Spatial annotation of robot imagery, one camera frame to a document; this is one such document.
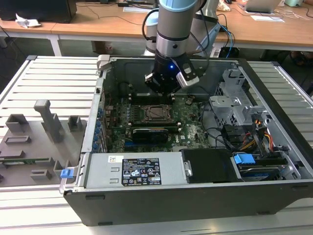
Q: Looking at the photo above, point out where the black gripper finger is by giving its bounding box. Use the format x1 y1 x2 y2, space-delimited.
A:
168 80 182 98
144 73 169 98

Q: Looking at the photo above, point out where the silver CPU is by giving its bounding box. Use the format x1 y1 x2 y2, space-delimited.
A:
149 107 164 118

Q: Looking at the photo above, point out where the CPU socket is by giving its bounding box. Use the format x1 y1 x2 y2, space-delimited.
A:
143 104 177 123

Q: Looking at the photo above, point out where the green motherboard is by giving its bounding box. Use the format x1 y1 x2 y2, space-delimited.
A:
104 94 213 154

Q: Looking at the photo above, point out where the silver metal drive cage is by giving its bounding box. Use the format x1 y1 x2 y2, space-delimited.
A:
209 68 272 128

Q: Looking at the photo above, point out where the black graphics card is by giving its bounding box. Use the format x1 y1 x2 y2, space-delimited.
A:
132 126 170 144

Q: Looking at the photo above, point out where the white paper sheet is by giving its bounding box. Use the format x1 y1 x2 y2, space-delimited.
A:
250 14 286 23
123 6 158 13

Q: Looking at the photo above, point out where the long wooden desk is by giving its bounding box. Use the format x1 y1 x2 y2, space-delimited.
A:
52 2 313 52

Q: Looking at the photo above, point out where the black plastic shroud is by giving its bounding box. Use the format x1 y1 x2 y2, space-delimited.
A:
181 148 244 185

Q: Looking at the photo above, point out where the beige patterned pouch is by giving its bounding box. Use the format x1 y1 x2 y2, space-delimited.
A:
218 0 232 12

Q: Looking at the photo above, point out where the hard disk in blue carrier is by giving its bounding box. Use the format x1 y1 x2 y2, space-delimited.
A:
232 152 289 183

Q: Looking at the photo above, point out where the silver power supply with label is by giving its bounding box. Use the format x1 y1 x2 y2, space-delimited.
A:
83 152 188 189

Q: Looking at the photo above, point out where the silver laptop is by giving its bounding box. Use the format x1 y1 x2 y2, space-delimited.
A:
244 0 282 13

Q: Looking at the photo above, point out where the black and silver PC case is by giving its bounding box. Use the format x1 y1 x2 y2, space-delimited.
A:
60 55 313 227

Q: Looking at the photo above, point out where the blue plastic latch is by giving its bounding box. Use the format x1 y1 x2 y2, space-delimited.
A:
60 168 74 180

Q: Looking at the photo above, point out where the grey parts rack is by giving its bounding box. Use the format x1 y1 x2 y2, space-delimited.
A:
0 99 88 188

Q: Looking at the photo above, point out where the black box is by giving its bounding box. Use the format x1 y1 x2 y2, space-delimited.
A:
0 0 77 24

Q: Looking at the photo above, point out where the small wooden desk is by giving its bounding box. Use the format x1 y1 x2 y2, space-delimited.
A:
0 18 61 57

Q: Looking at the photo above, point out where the crumpled white paper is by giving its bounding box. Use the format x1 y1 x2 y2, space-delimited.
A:
15 13 42 29

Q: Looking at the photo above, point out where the green RAM stick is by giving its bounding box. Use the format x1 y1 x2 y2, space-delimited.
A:
0 158 51 165

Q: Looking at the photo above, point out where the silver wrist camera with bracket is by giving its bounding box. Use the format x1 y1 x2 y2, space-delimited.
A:
175 63 199 89

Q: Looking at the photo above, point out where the grey case latch handle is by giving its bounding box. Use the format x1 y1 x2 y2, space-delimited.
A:
96 54 112 72

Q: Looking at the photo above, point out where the blue cable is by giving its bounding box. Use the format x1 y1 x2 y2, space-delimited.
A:
220 24 237 58

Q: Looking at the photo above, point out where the yellow red orange wire bundle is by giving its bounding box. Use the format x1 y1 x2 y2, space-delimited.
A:
241 117 274 151

